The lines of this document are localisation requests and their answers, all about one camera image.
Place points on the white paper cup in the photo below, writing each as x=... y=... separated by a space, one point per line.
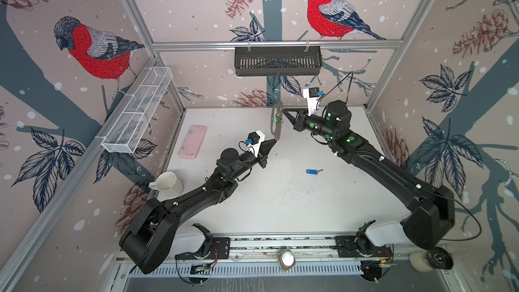
x=167 y=184

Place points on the white wire mesh shelf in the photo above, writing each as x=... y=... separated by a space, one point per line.
x=132 y=123

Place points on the blue tagged key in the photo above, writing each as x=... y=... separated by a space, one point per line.
x=313 y=172

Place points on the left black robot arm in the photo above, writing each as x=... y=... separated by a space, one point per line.
x=150 y=235

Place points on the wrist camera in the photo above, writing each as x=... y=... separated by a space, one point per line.
x=313 y=96
x=254 y=141

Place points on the horizontal aluminium frame bar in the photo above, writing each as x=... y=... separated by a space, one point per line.
x=225 y=46

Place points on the small round lamp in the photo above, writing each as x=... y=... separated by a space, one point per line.
x=286 y=259

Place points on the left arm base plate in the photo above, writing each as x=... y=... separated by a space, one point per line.
x=219 y=249

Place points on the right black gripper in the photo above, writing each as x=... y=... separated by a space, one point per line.
x=301 y=122

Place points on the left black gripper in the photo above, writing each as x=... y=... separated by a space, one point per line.
x=264 y=151

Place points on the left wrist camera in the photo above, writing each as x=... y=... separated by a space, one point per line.
x=254 y=141

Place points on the pink plastic case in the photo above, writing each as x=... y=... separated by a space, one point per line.
x=193 y=141

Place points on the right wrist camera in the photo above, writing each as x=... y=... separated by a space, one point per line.
x=313 y=96

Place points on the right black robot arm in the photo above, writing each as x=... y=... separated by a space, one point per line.
x=432 y=211

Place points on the white slotted cable duct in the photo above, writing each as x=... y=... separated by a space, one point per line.
x=253 y=269

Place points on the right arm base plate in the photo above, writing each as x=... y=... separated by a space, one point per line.
x=354 y=247

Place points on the black hanging basket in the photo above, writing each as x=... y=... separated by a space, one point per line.
x=277 y=61

